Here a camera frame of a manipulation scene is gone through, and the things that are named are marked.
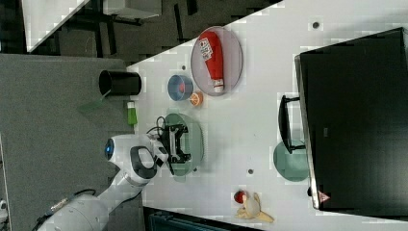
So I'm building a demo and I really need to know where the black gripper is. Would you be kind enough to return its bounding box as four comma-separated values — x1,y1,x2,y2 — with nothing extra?
160,124,191,164

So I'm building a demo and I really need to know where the green oval strainer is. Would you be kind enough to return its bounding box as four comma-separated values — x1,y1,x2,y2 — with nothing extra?
164,114,204,178

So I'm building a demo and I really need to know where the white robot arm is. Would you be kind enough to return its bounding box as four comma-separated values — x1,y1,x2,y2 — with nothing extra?
32,124,191,231

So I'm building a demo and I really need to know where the green white bottle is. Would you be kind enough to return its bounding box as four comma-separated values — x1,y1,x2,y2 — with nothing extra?
127,101,138,125

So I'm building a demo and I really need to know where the orange slice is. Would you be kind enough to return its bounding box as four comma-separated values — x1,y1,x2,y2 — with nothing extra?
190,91,203,107

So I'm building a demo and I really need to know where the blue bowl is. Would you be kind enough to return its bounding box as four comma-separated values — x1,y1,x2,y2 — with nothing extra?
167,75,193,101

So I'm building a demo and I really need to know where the red strawberry in bowl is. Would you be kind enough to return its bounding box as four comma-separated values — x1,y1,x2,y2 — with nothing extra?
179,84,185,92

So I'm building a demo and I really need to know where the red strawberry near banana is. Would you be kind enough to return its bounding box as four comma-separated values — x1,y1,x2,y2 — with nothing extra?
234,191,245,204

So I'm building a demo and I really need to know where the red ketchup bottle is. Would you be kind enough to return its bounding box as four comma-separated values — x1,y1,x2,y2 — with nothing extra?
198,31,224,92

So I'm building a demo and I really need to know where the purple round plate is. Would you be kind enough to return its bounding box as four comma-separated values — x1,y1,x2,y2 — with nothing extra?
191,26,242,96

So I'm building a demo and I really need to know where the peeled banana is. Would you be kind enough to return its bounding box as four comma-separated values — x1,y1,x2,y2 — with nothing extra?
236,192,274,223

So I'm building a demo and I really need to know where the green cup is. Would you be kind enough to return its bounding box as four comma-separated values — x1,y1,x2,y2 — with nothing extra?
273,140,309,182

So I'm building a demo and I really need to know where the black toaster oven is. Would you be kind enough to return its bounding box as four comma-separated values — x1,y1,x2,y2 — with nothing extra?
278,27,408,220

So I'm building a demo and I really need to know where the black cylinder post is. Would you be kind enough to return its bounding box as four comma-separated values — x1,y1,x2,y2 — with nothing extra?
98,70,142,95

